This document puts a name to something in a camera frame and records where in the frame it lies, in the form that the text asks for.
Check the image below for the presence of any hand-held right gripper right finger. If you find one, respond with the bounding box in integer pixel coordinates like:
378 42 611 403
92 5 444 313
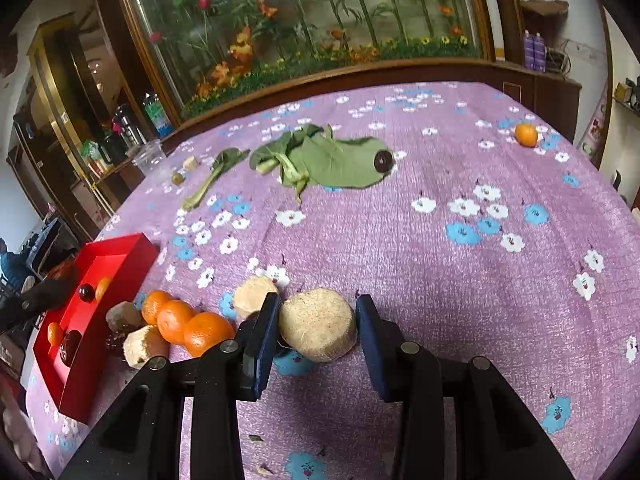
354 294 576 480

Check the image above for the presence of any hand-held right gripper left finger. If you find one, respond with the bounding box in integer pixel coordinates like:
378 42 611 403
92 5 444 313
60 292 282 480

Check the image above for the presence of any large round beige root chunk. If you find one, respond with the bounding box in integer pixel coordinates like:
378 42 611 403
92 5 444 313
277 287 358 363

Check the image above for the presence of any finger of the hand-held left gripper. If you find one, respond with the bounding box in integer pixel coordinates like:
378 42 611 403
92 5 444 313
17 271 80 313

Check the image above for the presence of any clear plastic cup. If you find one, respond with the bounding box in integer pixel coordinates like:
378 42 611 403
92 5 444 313
131 139 167 181

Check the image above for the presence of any wooden side cabinet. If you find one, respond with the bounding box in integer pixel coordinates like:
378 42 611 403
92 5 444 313
70 160 151 221

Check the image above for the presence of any purple floral tablecloth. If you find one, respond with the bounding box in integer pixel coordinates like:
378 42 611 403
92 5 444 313
25 81 640 480

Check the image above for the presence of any dark wooden cabinet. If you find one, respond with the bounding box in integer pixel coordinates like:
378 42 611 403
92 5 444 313
495 60 583 141

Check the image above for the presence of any brownish root chunk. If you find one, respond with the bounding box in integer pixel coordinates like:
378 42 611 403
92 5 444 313
105 301 145 333

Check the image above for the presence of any red tray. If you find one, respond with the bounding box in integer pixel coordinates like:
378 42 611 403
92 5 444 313
32 232 161 425

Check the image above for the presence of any black jug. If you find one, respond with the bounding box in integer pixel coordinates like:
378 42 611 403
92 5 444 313
100 135 128 163

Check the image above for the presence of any steel thermos jug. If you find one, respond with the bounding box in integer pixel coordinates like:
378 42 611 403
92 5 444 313
114 104 146 148

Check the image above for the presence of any green bag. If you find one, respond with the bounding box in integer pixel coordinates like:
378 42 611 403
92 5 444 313
80 140 108 171

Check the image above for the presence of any clear plastic bottle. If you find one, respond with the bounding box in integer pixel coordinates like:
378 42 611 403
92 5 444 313
142 92 173 136

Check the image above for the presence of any small bok choy stalk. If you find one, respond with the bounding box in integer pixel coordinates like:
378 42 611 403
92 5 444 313
181 147 251 212

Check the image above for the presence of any large bok choy leaf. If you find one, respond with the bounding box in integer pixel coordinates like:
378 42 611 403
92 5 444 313
249 123 396 203

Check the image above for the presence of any glass artificial flower display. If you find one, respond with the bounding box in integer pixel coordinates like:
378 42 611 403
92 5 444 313
112 0 493 121

